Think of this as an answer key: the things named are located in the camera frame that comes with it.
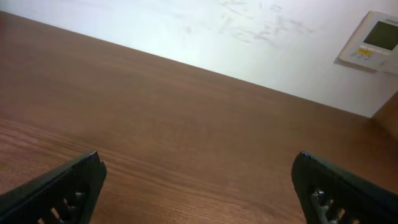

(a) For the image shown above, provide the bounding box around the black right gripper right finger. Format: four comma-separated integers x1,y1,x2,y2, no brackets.
291,151,397,223

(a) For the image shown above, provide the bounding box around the white wall control panel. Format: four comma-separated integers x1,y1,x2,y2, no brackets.
338,11,397,75

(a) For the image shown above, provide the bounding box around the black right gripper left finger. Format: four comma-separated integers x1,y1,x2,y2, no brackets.
1,151,107,223

